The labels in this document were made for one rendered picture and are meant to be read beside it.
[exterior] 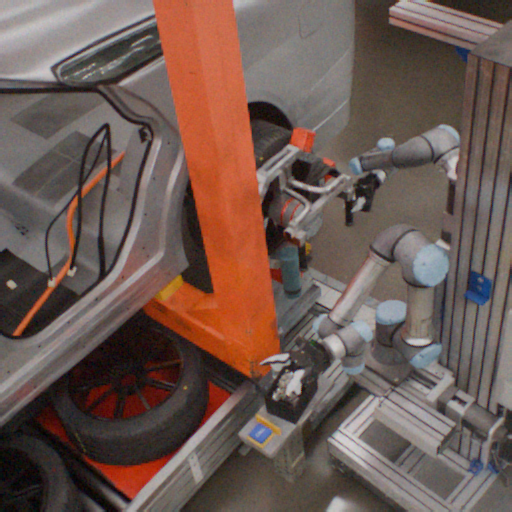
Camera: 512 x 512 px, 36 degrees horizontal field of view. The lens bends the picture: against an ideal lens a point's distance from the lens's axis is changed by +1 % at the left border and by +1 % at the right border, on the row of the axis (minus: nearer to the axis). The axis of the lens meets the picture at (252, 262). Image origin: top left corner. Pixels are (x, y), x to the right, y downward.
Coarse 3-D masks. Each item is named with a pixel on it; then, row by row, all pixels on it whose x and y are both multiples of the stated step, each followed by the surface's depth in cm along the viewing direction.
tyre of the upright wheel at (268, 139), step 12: (252, 120) 348; (252, 132) 337; (264, 132) 337; (276, 132) 338; (288, 132) 341; (252, 144) 331; (264, 144) 330; (276, 144) 335; (264, 156) 331; (192, 192) 336; (192, 204) 338; (192, 216) 340; (192, 228) 344
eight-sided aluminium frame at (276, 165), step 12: (288, 144) 337; (276, 156) 333; (288, 156) 332; (300, 156) 337; (312, 156) 345; (264, 168) 328; (276, 168) 327; (264, 180) 324; (264, 192) 327; (312, 192) 367; (312, 204) 371; (276, 252) 364; (276, 264) 358
